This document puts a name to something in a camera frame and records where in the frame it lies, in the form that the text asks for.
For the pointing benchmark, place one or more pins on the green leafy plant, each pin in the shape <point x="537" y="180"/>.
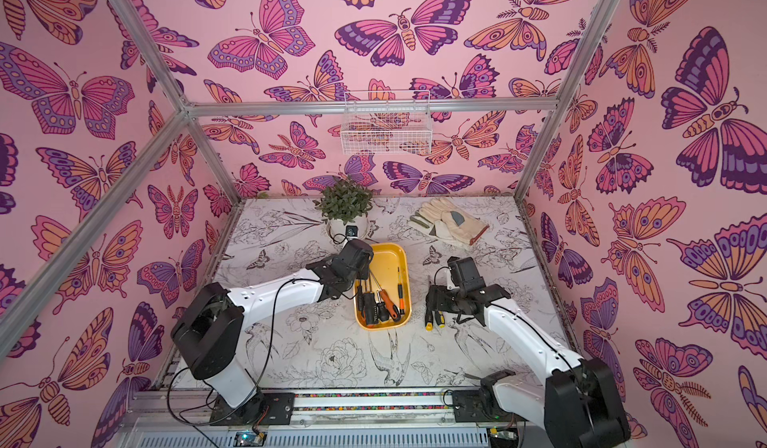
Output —
<point x="345" y="200"/>

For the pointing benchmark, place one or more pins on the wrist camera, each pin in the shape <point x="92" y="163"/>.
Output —
<point x="465" y="276"/>
<point x="351" y="231"/>

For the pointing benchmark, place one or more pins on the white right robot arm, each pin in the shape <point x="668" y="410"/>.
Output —
<point x="577" y="402"/>

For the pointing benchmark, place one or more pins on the small orange precision screwdriver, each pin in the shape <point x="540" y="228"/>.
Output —
<point x="400" y="292"/>

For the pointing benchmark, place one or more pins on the black grey screwdriver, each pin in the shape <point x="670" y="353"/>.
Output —
<point x="382" y="312"/>

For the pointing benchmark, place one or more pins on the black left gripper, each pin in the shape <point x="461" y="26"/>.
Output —
<point x="366" y="270"/>

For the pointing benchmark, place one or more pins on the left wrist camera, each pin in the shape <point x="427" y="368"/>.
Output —
<point x="351" y="231"/>

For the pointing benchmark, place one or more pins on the orange handled screwdriver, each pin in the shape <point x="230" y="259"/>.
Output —
<point x="393" y="310"/>

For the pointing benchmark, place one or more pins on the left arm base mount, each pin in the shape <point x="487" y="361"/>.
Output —
<point x="271" y="408"/>

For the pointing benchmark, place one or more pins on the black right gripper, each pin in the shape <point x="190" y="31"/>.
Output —
<point x="442" y="300"/>

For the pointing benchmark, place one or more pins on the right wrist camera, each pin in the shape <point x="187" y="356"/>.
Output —
<point x="465" y="276"/>

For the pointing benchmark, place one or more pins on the white plastic plant pot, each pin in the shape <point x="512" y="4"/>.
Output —
<point x="336" y="229"/>

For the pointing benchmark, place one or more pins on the yellow plastic storage tray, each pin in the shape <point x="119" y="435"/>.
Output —
<point x="387" y="257"/>

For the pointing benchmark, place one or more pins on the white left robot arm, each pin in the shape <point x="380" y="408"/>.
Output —
<point x="208" y="333"/>

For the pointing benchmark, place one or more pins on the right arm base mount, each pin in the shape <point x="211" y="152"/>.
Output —
<point x="479" y="405"/>

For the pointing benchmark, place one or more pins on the white slotted cable duct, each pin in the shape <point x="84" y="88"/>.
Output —
<point x="387" y="437"/>

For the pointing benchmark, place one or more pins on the black yellow Deli screwdriver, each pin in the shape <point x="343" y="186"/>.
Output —
<point x="429" y="319"/>

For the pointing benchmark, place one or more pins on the aluminium frame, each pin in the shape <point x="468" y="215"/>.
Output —
<point x="83" y="95"/>

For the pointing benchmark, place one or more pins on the cream green work glove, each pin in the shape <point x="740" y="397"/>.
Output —
<point x="428" y="223"/>

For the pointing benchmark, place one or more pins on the white wire basket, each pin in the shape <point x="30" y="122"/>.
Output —
<point x="387" y="122"/>

